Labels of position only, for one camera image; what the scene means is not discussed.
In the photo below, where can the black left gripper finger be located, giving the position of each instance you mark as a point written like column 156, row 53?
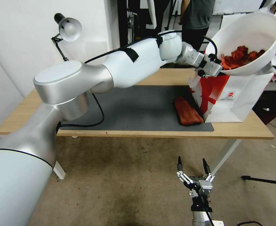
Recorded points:
column 218, row 60

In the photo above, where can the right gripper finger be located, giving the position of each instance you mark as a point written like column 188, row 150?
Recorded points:
column 181, row 175
column 208, row 171

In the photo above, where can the white round bowl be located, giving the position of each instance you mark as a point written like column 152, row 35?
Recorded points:
column 246, row 30

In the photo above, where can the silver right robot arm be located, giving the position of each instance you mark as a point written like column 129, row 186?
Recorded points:
column 201, row 219

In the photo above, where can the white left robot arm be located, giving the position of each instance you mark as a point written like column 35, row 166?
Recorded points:
column 128, row 63

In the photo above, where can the red shrimp pile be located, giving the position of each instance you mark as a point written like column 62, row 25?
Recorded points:
column 239, row 56

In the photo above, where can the red folded towel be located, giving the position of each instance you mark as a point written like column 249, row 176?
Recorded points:
column 187, row 113

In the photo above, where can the white red takeout bag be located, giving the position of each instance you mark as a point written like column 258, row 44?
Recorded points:
column 243, row 101

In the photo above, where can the person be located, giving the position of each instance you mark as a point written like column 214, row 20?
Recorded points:
column 196, row 14

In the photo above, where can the black floor stand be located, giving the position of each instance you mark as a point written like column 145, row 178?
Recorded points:
column 265, row 180

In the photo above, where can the black tripod stand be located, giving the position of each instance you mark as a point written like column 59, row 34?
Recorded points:
column 172, row 14

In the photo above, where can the grey table mat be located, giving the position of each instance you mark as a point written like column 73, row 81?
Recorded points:
column 140, row 108

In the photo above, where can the white desk lamp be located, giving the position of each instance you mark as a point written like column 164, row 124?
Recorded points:
column 69, row 28

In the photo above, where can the wooden table white legs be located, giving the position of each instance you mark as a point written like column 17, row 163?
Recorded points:
column 22, row 113

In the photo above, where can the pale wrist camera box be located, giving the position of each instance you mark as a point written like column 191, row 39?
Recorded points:
column 212, row 69
column 205, row 184

